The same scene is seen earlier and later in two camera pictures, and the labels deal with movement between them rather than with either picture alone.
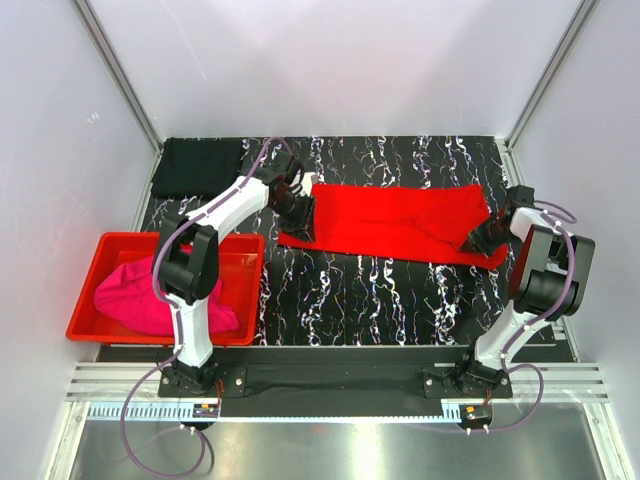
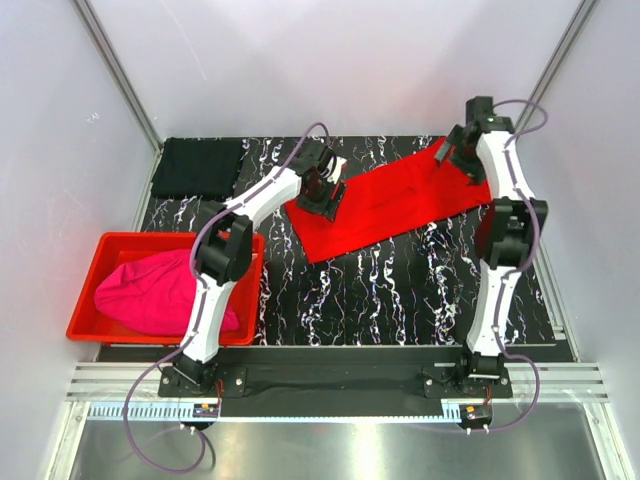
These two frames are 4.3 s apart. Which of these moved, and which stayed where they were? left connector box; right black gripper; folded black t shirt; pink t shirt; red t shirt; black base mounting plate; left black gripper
Moved: left black gripper; right black gripper; red t shirt
Stayed: pink t shirt; folded black t shirt; left connector box; black base mounting plate
